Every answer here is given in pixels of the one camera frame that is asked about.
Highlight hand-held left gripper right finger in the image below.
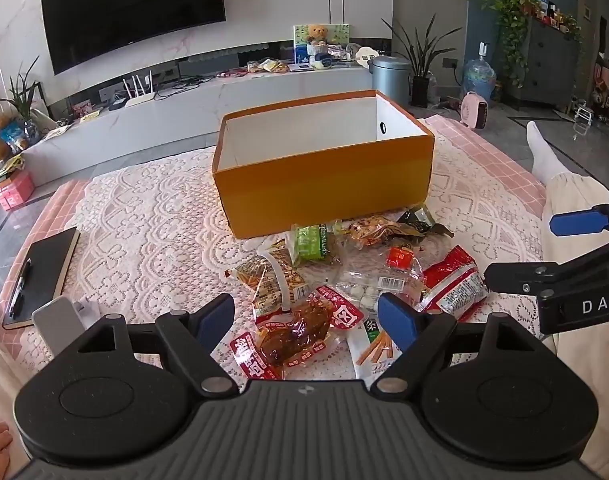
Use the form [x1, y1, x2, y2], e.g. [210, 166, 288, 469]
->
[369, 292, 535, 396]

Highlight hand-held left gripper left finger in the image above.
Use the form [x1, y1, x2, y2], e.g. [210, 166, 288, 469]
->
[77, 293, 240, 396]

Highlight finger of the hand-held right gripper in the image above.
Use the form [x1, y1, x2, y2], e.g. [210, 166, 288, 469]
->
[551, 199, 609, 237]
[484, 240, 609, 297]

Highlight clear packet of white candies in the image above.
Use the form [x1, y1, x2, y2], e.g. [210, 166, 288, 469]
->
[334, 266, 425, 313]

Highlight white stick snack packet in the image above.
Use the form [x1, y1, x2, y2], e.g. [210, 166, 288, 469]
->
[345, 317, 402, 378]

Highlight orange stick snack packet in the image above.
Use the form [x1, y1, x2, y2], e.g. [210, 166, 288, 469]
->
[224, 237, 310, 321]

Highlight small red snack packet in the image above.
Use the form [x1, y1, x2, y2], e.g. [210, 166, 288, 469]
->
[387, 246, 414, 270]

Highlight red and white snack packet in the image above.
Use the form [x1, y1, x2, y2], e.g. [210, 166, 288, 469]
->
[417, 245, 489, 322]

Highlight red braised meat packet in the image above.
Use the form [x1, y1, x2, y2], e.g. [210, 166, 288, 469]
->
[229, 284, 365, 381]

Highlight clear packet of brown snacks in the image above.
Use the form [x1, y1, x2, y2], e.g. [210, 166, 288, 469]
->
[341, 214, 425, 250]

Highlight dark green leaf snack packet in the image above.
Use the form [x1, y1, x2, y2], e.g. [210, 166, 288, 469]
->
[397, 203, 456, 238]

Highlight orange cardboard box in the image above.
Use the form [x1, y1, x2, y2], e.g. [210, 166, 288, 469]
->
[212, 89, 436, 240]

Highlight pink checkered cloth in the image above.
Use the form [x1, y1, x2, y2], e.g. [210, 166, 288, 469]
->
[0, 112, 550, 331]

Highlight white step stool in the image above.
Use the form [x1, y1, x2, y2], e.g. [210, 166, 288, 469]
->
[573, 102, 594, 137]

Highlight white charger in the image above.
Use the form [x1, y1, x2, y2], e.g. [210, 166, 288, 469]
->
[74, 297, 102, 321]

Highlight pink heater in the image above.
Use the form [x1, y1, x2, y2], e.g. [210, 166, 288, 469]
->
[459, 91, 491, 128]

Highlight grey drawer cabinet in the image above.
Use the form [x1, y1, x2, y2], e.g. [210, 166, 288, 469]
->
[499, 17, 582, 111]

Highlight silver phone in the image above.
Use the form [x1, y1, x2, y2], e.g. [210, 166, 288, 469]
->
[31, 295, 88, 361]

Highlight blue water bottle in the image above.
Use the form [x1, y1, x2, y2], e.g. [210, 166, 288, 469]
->
[461, 42, 497, 106]

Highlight black notebook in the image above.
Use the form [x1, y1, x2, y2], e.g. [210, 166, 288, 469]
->
[2, 226, 81, 331]

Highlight white television console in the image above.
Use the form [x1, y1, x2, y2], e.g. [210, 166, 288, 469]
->
[22, 67, 385, 186]

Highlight black pen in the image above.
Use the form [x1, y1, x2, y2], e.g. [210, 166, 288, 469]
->
[9, 258, 32, 318]

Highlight tall leafy potted plant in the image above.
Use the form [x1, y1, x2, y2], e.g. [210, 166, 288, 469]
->
[381, 12, 462, 108]

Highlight row of small ornaments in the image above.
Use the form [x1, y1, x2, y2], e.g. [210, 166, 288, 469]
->
[534, 0, 580, 36]

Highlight green pothos plant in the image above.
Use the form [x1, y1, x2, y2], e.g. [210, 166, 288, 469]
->
[479, 0, 540, 91]

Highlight grey trash can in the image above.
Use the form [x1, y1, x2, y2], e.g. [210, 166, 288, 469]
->
[370, 56, 411, 107]

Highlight white router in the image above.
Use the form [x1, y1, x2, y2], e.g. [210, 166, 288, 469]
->
[122, 72, 158, 108]

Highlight pink storage box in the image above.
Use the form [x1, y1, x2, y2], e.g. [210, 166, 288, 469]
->
[0, 170, 36, 211]

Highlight yellow snack bags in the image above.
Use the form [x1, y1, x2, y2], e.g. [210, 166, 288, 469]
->
[247, 57, 291, 75]

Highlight green printed gift box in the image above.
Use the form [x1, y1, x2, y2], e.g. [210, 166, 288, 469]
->
[293, 22, 352, 66]

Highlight small potted grass plant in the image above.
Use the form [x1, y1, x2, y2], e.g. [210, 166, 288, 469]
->
[0, 55, 42, 136]

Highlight black television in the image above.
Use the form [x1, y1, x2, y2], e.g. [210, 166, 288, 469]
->
[39, 0, 228, 76]

